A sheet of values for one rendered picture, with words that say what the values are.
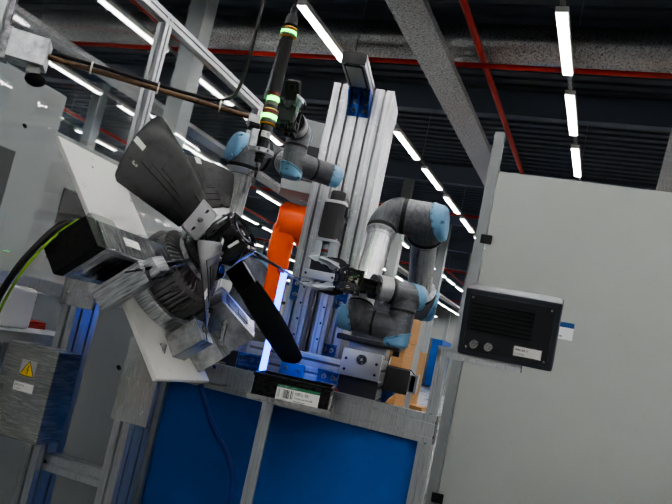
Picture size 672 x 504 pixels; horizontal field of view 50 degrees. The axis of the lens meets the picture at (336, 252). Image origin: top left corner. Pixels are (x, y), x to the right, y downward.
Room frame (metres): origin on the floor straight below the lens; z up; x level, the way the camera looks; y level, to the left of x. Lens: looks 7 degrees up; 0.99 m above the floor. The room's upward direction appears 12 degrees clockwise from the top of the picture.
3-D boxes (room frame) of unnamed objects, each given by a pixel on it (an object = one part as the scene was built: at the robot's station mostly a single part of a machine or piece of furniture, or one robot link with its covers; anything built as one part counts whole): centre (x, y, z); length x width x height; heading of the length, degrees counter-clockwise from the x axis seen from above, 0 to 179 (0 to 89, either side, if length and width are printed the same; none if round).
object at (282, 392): (2.04, 0.03, 0.84); 0.22 x 0.17 x 0.07; 85
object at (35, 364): (1.80, 0.65, 0.73); 0.15 x 0.09 x 0.22; 71
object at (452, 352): (2.04, -0.46, 1.04); 0.24 x 0.03 x 0.03; 71
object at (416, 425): (2.21, 0.04, 0.82); 0.90 x 0.04 x 0.08; 71
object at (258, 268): (2.69, 0.30, 1.20); 0.13 x 0.12 x 0.14; 121
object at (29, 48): (1.73, 0.86, 1.54); 0.10 x 0.07 x 0.08; 106
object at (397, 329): (2.08, -0.21, 1.08); 0.11 x 0.08 x 0.11; 79
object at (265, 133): (1.91, 0.26, 1.66); 0.04 x 0.04 x 0.46
